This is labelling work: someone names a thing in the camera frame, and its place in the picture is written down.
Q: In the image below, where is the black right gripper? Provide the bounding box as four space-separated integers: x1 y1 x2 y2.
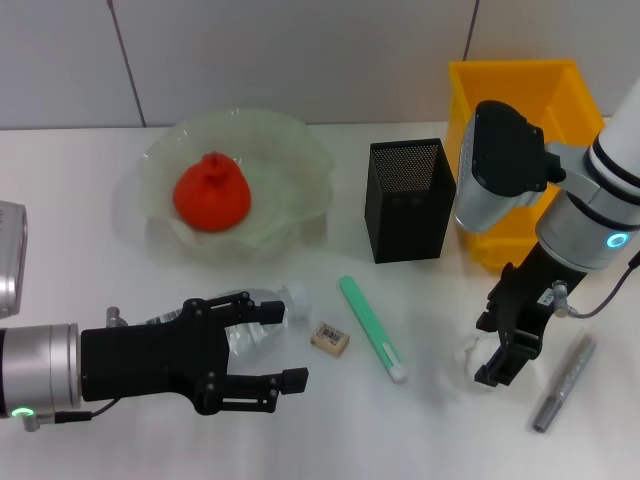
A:
473 242 587 389

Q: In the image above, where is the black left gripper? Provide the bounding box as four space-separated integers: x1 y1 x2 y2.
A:
79 291 310 416

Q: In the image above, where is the white paper ball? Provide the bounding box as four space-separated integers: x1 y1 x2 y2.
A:
453 332 502 377

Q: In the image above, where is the clear green-label water bottle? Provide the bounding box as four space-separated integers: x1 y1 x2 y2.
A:
143 281 313 357

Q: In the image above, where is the green white pen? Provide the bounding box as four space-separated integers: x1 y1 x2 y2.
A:
338 275 409 385

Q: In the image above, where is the red orange fruit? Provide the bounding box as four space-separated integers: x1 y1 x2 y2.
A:
172 151 253 233

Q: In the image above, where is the beige eraser with barcode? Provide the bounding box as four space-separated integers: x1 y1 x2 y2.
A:
308 320 351 359

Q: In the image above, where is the grey marker pen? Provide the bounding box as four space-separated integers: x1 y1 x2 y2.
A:
526 333 599 434

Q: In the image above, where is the black mesh pen holder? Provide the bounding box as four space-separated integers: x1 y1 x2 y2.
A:
363 137 458 265

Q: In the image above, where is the green glass fruit plate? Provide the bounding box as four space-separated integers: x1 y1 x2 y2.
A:
137 107 335 262

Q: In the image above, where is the yellow plastic bin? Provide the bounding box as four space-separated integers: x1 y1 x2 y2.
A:
446 58 607 274

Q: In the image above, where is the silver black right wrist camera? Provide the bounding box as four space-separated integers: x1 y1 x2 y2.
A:
453 99 567 234

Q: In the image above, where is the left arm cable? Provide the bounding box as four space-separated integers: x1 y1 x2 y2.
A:
22 396 122 432

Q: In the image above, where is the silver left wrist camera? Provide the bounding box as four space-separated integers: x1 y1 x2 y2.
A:
0 200 29 319

